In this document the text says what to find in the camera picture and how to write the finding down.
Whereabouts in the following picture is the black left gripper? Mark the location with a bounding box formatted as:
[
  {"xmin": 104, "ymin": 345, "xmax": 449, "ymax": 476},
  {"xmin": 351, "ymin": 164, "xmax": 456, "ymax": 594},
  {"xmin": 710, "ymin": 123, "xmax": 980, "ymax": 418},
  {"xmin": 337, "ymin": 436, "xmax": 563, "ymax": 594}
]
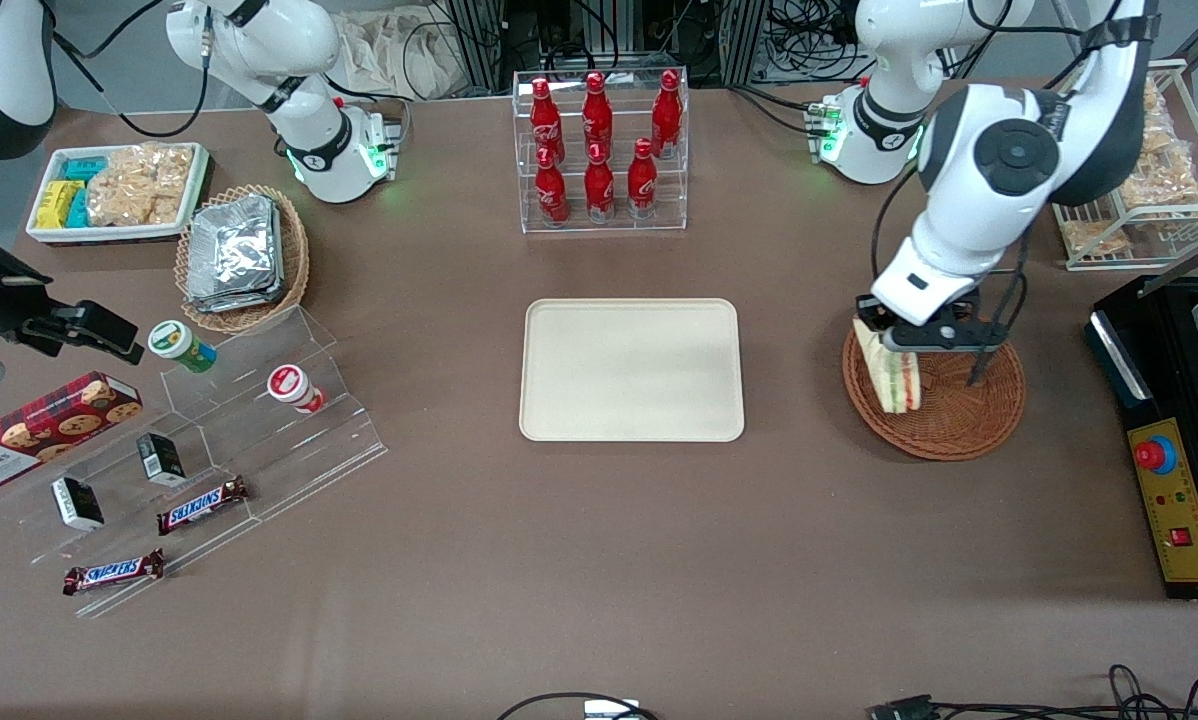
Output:
[{"xmin": 856, "ymin": 293, "xmax": 1002, "ymax": 387}]

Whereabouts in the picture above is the yellow snack pack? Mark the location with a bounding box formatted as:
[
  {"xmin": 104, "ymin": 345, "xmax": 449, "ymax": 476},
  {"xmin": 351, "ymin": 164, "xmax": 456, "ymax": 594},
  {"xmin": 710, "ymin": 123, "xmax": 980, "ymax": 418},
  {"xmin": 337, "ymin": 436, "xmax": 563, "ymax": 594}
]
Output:
[{"xmin": 35, "ymin": 180, "xmax": 82, "ymax": 229}]

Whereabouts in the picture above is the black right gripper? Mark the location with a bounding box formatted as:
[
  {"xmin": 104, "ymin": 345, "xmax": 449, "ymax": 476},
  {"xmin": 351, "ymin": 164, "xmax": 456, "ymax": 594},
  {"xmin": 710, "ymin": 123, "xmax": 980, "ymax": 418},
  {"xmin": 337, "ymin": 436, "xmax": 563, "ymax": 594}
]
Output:
[{"xmin": 0, "ymin": 218, "xmax": 146, "ymax": 363}]

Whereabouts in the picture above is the red lid snack cup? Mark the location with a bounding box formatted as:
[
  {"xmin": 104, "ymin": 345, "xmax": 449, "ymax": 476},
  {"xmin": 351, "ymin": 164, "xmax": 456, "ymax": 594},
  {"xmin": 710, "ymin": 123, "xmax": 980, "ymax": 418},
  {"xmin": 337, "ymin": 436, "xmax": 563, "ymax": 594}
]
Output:
[{"xmin": 266, "ymin": 364, "xmax": 326, "ymax": 414}]

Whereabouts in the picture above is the cream wire basket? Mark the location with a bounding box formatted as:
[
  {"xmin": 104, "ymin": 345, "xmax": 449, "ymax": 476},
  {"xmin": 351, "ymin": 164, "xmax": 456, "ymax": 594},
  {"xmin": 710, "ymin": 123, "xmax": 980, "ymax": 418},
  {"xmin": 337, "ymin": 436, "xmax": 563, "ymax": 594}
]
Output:
[{"xmin": 1049, "ymin": 58, "xmax": 1198, "ymax": 273}]

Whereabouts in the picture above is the red cola bottle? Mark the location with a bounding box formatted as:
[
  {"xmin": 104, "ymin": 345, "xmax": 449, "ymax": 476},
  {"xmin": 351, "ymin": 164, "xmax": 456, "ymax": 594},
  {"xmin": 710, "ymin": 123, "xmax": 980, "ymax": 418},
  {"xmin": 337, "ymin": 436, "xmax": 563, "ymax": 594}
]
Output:
[
  {"xmin": 652, "ymin": 69, "xmax": 684, "ymax": 161},
  {"xmin": 584, "ymin": 142, "xmax": 616, "ymax": 223},
  {"xmin": 535, "ymin": 147, "xmax": 568, "ymax": 225},
  {"xmin": 627, "ymin": 138, "xmax": 658, "ymax": 220},
  {"xmin": 530, "ymin": 77, "xmax": 564, "ymax": 166},
  {"xmin": 582, "ymin": 71, "xmax": 614, "ymax": 161}
]

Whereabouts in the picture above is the clear acrylic bottle rack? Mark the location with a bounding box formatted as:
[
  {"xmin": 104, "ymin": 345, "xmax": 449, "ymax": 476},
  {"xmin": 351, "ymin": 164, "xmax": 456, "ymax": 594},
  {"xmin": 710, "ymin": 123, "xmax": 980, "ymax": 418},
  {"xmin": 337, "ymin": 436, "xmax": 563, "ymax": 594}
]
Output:
[{"xmin": 512, "ymin": 68, "xmax": 690, "ymax": 235}]

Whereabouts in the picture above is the black aluminium frame rack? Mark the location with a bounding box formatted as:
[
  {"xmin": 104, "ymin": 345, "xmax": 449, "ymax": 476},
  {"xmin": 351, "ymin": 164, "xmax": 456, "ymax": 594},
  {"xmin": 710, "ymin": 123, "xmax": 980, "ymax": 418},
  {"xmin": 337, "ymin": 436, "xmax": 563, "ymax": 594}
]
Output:
[{"xmin": 444, "ymin": 0, "xmax": 770, "ymax": 89}]

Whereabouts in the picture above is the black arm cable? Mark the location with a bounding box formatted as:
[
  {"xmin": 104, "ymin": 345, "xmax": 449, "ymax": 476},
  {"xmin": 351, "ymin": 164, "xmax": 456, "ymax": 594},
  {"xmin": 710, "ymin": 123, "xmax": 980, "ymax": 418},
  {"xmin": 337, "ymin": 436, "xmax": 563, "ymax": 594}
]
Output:
[
  {"xmin": 47, "ymin": 0, "xmax": 212, "ymax": 139},
  {"xmin": 870, "ymin": 165, "xmax": 920, "ymax": 297}
]

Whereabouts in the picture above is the silver foil pack stack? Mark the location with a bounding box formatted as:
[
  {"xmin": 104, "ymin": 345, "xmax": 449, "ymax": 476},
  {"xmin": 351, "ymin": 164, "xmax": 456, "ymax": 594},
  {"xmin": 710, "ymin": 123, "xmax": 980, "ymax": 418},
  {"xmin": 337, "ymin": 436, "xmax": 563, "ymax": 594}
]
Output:
[{"xmin": 186, "ymin": 194, "xmax": 286, "ymax": 314}]

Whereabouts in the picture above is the clear bag of snacks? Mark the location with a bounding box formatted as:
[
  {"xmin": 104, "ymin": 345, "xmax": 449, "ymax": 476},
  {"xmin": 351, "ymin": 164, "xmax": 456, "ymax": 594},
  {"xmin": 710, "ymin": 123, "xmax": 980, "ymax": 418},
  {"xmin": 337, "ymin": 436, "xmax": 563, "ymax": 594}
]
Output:
[
  {"xmin": 1059, "ymin": 220, "xmax": 1132, "ymax": 257},
  {"xmin": 1124, "ymin": 150, "xmax": 1198, "ymax": 216},
  {"xmin": 1142, "ymin": 78, "xmax": 1176, "ymax": 151}
]

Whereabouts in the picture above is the clear acrylic stepped stand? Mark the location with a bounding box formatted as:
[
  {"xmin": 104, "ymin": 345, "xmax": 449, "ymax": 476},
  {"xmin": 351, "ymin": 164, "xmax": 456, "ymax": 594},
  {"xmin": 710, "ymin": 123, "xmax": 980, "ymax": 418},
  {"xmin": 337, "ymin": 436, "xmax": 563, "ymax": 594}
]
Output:
[{"xmin": 0, "ymin": 305, "xmax": 390, "ymax": 619}]

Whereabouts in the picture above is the black cable with white plug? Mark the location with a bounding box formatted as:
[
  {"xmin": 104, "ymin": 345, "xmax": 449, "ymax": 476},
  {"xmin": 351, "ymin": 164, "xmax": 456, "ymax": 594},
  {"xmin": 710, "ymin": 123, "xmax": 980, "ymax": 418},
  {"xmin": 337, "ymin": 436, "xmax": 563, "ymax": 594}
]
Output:
[{"xmin": 497, "ymin": 692, "xmax": 660, "ymax": 720}]

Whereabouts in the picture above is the light oval wicker basket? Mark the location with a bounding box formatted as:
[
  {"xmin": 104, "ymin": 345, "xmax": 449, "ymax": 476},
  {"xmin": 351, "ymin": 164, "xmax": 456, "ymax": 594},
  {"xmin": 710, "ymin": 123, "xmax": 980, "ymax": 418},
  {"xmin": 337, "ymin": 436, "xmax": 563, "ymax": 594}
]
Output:
[{"xmin": 175, "ymin": 184, "xmax": 311, "ymax": 335}]

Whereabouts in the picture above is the Snickers chocolate bar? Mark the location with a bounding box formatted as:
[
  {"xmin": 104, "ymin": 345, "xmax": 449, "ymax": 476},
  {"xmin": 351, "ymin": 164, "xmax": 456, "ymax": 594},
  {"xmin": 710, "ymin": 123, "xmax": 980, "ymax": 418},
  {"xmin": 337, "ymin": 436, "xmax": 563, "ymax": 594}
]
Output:
[
  {"xmin": 156, "ymin": 476, "xmax": 251, "ymax": 536},
  {"xmin": 62, "ymin": 548, "xmax": 167, "ymax": 597}
]

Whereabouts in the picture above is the clear bag of crackers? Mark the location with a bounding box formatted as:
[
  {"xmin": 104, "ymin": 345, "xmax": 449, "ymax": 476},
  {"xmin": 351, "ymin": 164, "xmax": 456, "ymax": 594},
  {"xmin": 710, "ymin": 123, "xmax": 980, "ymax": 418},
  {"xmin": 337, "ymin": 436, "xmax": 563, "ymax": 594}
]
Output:
[{"xmin": 86, "ymin": 143, "xmax": 196, "ymax": 227}]

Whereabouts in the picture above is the yellow control panel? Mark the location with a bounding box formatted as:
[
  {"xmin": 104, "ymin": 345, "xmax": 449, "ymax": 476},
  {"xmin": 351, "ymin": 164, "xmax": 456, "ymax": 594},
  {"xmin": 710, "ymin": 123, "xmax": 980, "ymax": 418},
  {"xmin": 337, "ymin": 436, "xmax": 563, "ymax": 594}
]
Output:
[{"xmin": 1127, "ymin": 418, "xmax": 1198, "ymax": 584}]

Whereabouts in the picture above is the black metal appliance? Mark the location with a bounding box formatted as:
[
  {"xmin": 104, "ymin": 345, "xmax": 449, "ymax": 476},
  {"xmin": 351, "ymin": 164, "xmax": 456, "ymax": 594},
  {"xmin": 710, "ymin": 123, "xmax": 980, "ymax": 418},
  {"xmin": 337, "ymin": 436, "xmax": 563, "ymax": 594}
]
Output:
[{"xmin": 1087, "ymin": 275, "xmax": 1198, "ymax": 601}]

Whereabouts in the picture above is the triangle sandwich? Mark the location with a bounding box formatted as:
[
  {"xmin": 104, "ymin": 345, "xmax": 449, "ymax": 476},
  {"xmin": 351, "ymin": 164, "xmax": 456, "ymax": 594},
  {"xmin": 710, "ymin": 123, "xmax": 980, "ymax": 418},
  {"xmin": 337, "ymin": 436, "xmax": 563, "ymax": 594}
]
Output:
[{"xmin": 854, "ymin": 318, "xmax": 923, "ymax": 414}]

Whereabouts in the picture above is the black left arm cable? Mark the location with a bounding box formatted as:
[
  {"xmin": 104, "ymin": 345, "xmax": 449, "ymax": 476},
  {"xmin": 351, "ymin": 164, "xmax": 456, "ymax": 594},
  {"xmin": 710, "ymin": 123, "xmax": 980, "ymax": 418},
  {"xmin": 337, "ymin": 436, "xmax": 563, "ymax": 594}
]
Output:
[{"xmin": 870, "ymin": 165, "xmax": 920, "ymax": 297}]

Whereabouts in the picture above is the beige plastic tray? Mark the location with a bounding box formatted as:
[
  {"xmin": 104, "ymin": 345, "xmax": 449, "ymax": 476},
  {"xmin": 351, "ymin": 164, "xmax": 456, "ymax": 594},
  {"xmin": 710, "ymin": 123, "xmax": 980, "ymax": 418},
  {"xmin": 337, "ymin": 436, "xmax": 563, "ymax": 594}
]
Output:
[{"xmin": 519, "ymin": 298, "xmax": 746, "ymax": 443}]

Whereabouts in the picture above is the grey metal bar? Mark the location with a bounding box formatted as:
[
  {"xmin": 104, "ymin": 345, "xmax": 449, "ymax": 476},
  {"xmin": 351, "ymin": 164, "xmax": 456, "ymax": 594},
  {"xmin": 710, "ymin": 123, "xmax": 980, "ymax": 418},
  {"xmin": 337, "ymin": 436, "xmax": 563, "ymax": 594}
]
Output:
[{"xmin": 1139, "ymin": 225, "xmax": 1198, "ymax": 293}]

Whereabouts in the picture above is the brown round wicker basket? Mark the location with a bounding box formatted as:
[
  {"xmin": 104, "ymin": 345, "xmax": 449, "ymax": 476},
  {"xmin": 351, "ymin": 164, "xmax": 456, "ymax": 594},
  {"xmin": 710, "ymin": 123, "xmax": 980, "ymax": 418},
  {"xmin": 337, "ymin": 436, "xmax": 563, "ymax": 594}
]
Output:
[{"xmin": 842, "ymin": 292, "xmax": 1027, "ymax": 462}]

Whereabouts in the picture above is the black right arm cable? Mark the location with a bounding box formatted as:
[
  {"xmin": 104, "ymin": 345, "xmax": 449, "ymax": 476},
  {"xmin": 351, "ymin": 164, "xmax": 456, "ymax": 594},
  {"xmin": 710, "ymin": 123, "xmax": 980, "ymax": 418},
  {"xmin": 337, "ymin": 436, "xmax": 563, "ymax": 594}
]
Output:
[{"xmin": 47, "ymin": 0, "xmax": 212, "ymax": 139}]

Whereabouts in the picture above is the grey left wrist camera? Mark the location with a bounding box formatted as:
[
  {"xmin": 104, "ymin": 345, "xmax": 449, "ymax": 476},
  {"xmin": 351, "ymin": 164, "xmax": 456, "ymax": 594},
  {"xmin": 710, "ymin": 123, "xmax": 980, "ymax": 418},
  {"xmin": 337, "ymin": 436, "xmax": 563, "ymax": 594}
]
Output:
[{"xmin": 884, "ymin": 318, "xmax": 1000, "ymax": 353}]

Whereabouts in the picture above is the beige cloth bag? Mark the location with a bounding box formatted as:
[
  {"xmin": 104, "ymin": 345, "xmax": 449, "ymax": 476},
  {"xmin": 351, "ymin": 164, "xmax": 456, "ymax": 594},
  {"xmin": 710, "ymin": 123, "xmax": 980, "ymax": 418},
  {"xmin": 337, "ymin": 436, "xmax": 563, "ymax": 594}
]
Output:
[{"xmin": 331, "ymin": 8, "xmax": 465, "ymax": 101}]

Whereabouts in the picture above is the black connector with cables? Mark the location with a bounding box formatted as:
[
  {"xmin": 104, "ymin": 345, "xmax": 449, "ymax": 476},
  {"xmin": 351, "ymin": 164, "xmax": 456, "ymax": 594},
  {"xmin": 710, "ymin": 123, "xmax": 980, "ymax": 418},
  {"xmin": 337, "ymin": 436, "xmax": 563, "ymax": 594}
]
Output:
[{"xmin": 867, "ymin": 664, "xmax": 1198, "ymax": 720}]

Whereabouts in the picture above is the red Walkers cookie box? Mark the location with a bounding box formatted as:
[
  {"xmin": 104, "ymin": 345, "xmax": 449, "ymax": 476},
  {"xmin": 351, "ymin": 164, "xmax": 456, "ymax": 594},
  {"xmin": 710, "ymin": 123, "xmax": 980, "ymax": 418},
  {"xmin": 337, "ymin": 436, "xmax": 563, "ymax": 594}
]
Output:
[{"xmin": 0, "ymin": 371, "xmax": 145, "ymax": 494}]

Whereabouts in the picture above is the small black box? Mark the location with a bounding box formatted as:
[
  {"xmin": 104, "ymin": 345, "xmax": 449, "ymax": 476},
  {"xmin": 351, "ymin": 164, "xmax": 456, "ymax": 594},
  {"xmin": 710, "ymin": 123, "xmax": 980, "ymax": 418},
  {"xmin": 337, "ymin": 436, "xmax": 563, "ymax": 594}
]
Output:
[
  {"xmin": 51, "ymin": 476, "xmax": 106, "ymax": 532},
  {"xmin": 137, "ymin": 432, "xmax": 187, "ymax": 487}
]

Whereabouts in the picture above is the black cable bundle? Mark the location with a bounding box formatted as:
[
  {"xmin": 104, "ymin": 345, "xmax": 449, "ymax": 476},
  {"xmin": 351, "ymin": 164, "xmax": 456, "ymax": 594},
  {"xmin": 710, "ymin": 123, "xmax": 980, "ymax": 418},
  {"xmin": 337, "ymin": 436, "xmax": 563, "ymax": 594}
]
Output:
[{"xmin": 759, "ymin": 0, "xmax": 875, "ymax": 83}]

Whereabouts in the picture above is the green lid snack cup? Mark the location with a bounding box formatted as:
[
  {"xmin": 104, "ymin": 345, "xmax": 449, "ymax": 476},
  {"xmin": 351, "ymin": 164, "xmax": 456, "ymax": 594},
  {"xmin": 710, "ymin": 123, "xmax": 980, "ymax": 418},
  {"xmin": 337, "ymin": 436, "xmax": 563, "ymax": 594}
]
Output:
[{"xmin": 148, "ymin": 320, "xmax": 218, "ymax": 374}]

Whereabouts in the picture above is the white rectangular snack tray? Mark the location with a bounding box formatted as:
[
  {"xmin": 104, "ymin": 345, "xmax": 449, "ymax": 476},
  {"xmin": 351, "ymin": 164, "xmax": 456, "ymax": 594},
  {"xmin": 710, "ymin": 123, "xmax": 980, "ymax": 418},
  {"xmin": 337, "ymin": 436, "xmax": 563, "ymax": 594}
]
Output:
[{"xmin": 25, "ymin": 142, "xmax": 210, "ymax": 245}]

